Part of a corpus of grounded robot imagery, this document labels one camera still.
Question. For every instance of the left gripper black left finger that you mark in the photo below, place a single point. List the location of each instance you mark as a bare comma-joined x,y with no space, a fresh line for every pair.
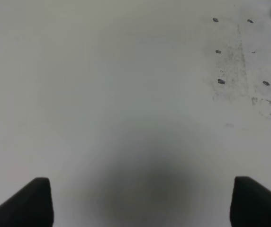
32,206

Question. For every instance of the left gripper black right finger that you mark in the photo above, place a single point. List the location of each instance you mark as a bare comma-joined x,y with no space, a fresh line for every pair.
250,204

